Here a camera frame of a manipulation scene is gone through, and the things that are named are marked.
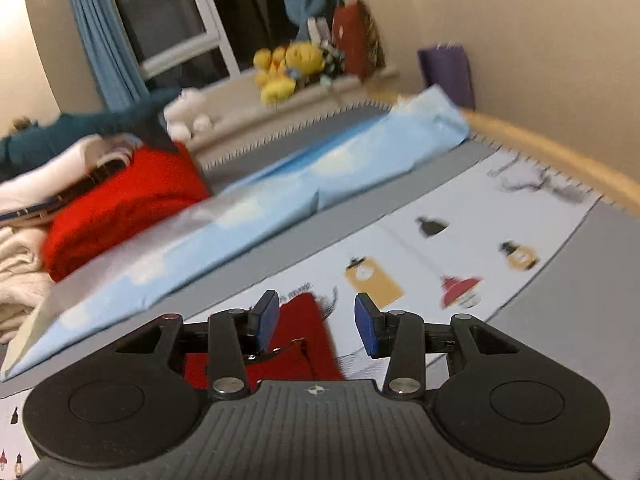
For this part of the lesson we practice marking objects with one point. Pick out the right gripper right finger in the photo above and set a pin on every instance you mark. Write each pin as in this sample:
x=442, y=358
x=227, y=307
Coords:
x=399, y=336

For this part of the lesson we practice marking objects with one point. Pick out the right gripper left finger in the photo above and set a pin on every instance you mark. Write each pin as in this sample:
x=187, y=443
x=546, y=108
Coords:
x=233, y=336

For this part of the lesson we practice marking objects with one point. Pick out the dark red knit sweater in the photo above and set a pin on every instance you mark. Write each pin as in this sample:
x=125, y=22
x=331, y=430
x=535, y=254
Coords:
x=300, y=349

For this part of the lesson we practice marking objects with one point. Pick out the deer print bed sheet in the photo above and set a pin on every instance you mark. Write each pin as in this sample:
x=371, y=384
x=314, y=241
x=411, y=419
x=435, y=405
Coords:
x=528, y=286

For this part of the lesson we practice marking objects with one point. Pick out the bright red folded blanket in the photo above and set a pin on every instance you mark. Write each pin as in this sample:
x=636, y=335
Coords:
x=155, y=186

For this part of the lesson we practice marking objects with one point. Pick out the light blue folded sheet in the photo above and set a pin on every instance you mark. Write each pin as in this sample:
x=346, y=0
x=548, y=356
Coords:
x=139, y=273

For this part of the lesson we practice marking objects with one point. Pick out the cream folded quilt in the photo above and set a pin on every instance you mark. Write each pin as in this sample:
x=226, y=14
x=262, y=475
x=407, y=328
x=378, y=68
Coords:
x=25, y=283

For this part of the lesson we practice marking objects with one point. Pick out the white plush toy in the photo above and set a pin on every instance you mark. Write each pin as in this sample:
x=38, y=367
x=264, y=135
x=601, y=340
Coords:
x=186, y=116

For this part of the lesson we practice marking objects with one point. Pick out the navy trimmed folded blanket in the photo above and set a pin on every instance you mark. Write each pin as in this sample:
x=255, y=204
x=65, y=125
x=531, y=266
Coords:
x=43, y=211

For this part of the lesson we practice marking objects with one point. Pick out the yellow duck plush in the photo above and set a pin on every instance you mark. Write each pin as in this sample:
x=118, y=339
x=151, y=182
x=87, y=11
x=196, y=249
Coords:
x=272, y=77

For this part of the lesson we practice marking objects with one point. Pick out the white folded bedding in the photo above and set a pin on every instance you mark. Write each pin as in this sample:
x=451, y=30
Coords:
x=92, y=159

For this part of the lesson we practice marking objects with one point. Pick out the purple paper bag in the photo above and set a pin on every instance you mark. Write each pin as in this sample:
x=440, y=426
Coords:
x=448, y=66

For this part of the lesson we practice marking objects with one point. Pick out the yellow round plush toy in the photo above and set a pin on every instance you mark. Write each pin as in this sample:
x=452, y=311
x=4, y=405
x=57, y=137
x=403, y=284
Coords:
x=304, y=59

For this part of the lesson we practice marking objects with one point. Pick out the blue shark plush toy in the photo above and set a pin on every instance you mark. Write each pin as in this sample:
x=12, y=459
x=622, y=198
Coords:
x=32, y=147

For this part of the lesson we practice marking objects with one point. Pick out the left blue curtain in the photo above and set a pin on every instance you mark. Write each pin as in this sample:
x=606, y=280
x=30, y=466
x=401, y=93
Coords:
x=114, y=68

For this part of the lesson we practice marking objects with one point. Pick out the white framed window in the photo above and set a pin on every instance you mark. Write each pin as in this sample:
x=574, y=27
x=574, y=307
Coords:
x=195, y=43

